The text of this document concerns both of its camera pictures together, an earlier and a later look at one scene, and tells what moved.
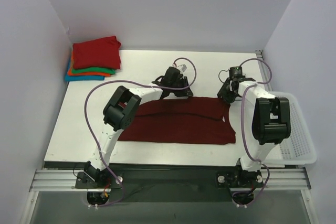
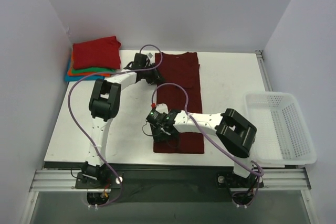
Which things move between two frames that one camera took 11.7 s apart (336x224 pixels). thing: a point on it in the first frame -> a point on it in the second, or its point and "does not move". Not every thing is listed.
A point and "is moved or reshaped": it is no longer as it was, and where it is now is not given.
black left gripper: [182, 87] -> [155, 76]
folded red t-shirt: [103, 52] does not move
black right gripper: [224, 93] -> [161, 135]
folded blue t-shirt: [70, 78] does not move
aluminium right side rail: [264, 72] does not move
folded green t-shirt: [100, 70] does not move
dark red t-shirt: [191, 119] is moved or reshaped
